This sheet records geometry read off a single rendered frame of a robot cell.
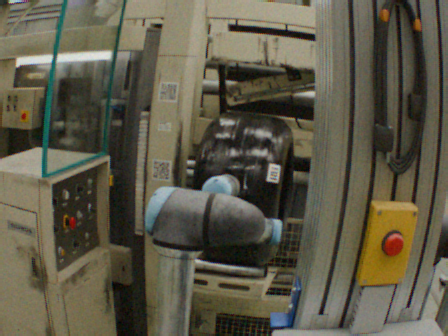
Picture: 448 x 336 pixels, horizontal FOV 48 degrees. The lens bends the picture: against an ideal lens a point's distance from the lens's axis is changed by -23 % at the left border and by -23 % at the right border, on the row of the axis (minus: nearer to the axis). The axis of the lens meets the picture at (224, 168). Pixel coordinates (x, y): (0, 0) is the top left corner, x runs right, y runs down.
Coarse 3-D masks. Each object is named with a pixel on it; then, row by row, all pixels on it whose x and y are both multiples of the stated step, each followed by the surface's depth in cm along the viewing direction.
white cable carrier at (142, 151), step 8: (144, 112) 231; (144, 120) 232; (144, 128) 234; (144, 136) 232; (144, 144) 233; (144, 152) 233; (144, 160) 233; (136, 168) 235; (144, 168) 234; (136, 176) 235; (144, 176) 235; (136, 184) 236; (144, 184) 237; (136, 192) 236; (144, 192) 238; (136, 200) 237; (144, 200) 238; (136, 208) 237; (144, 208) 241; (136, 216) 238; (136, 224) 238; (144, 224) 240; (136, 232) 239
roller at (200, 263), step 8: (200, 264) 226; (208, 264) 225; (216, 264) 225; (224, 264) 224; (232, 264) 224; (240, 264) 224; (224, 272) 225; (232, 272) 223; (240, 272) 223; (248, 272) 222; (256, 272) 221; (264, 272) 221
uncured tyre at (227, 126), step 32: (224, 128) 217; (256, 128) 216; (288, 128) 226; (224, 160) 209; (256, 160) 208; (288, 160) 246; (256, 192) 205; (288, 192) 250; (224, 256) 220; (256, 256) 216
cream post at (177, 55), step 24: (168, 0) 221; (192, 0) 219; (168, 24) 222; (192, 24) 220; (168, 48) 224; (192, 48) 225; (168, 72) 225; (192, 72) 231; (192, 96) 236; (168, 120) 228; (168, 144) 229; (144, 216) 236
